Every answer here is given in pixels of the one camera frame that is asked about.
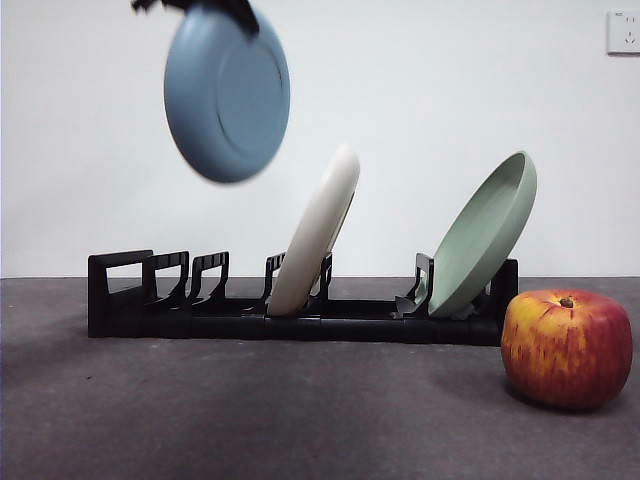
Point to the blue plate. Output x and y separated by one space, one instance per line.
210 100

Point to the black plate rack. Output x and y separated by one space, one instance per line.
350 332

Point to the red yellow apple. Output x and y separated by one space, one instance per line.
565 350

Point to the white wall socket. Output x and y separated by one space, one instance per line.
625 32

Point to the white plate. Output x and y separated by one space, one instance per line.
320 225

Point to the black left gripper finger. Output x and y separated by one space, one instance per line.
150 4
242 12

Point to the green plate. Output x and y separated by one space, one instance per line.
480 250

